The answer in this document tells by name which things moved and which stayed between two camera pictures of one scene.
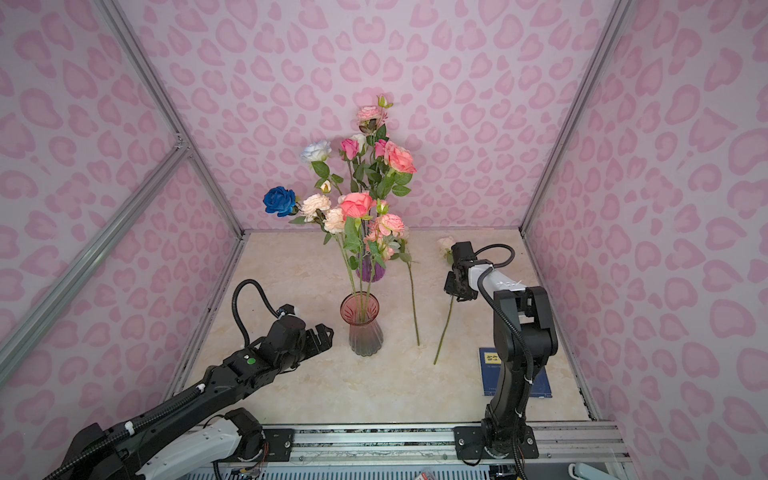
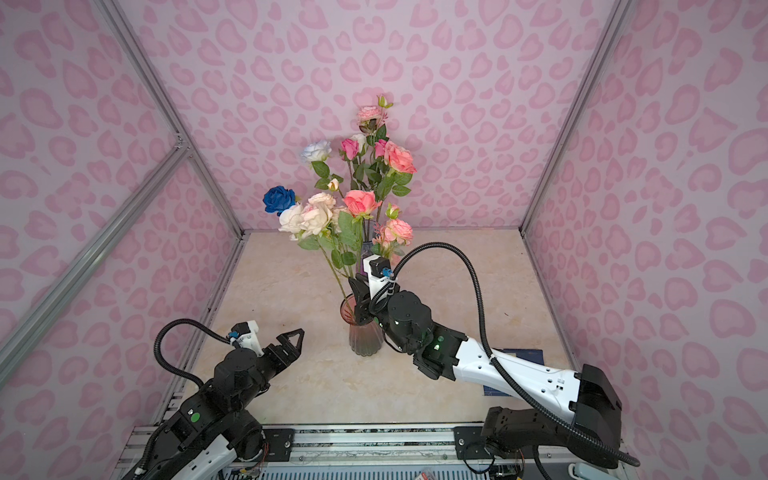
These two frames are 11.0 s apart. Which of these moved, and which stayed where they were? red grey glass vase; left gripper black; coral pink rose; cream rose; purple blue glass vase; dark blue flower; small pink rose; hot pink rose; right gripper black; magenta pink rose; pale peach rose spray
Moved: small pink rose; right gripper black; left gripper black; pale peach rose spray; cream rose
Stayed: red grey glass vase; magenta pink rose; coral pink rose; purple blue glass vase; hot pink rose; dark blue flower
